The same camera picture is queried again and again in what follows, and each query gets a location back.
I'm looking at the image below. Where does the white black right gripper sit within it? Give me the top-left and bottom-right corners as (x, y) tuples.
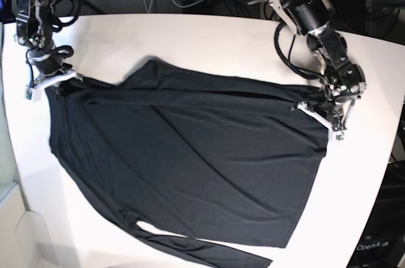
(30, 58), (83, 91)

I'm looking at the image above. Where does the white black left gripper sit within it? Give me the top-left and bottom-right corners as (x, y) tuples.
(290, 95), (356, 132)

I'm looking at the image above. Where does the black long sleeve shirt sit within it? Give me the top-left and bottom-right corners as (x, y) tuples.
(46, 59), (328, 267)

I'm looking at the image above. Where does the black OpenArm case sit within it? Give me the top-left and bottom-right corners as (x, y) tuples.
(347, 161), (404, 267)

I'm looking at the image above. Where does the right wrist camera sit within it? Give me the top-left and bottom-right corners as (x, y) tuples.
(328, 127), (345, 142)

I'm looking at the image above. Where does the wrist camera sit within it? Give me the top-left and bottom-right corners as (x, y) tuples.
(25, 87), (42, 102)
(328, 127), (345, 142)

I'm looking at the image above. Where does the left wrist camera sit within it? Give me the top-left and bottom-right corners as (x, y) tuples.
(25, 87), (42, 102)

